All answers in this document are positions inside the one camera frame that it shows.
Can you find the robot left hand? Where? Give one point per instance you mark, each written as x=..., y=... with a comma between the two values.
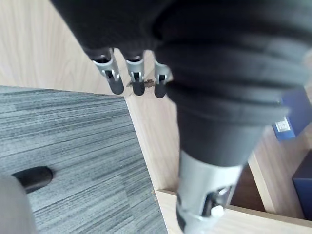
x=207, y=73

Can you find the light wooden office cabinet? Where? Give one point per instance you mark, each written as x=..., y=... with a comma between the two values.
x=156, y=136

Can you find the blue folder with white label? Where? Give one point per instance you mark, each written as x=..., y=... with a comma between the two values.
x=285, y=132

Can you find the dark navy folder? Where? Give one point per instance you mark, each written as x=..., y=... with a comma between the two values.
x=303, y=185

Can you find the dark robot left foot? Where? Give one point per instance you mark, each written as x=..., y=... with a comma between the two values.
x=34, y=176

